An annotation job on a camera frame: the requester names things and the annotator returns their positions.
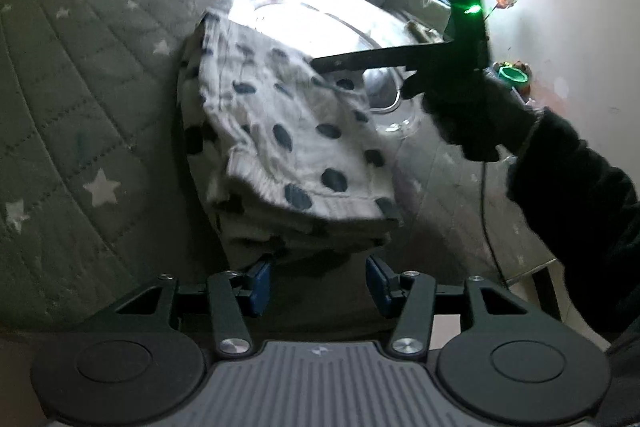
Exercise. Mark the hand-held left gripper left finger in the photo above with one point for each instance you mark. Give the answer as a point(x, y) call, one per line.
point(260, 291)

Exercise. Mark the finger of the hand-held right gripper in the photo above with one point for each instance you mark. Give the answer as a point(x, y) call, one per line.
point(362, 58)

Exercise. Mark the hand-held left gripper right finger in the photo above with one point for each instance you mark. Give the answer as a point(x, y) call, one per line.
point(377, 291)

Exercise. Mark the white polka dot clothes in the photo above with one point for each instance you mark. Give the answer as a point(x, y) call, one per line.
point(295, 127)

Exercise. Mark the person's right forearm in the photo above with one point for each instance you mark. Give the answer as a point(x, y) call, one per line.
point(575, 207)

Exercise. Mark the person's right hand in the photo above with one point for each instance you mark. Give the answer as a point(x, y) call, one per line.
point(475, 117)

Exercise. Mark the orange artificial flower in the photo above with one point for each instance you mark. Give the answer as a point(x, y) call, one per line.
point(504, 2)

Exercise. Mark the green flower pot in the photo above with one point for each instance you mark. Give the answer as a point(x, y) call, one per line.
point(514, 76)

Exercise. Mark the grey star quilted bed cover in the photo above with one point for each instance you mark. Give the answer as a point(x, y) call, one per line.
point(100, 117)

